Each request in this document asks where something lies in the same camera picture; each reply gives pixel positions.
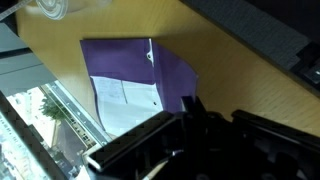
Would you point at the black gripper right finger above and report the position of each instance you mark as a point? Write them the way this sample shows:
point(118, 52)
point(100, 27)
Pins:
point(276, 128)

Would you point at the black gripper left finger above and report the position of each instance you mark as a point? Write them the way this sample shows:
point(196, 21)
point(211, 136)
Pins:
point(193, 105)

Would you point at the purple cloth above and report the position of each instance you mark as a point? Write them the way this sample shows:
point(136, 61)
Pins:
point(116, 60)

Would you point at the black perforated breadboard plate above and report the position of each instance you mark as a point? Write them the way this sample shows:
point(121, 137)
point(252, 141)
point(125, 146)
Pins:
point(308, 66)

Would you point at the white paper sheet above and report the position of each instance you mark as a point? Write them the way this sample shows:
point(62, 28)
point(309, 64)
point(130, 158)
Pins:
point(113, 110)

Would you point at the clear plastic cup with lid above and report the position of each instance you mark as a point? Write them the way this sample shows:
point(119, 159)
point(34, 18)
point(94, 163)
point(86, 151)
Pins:
point(53, 6)

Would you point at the clear drinking straw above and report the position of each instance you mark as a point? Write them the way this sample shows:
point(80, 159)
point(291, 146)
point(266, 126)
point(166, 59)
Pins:
point(13, 10)

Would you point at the metal window sill rail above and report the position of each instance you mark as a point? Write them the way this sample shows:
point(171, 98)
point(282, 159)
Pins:
point(76, 113)

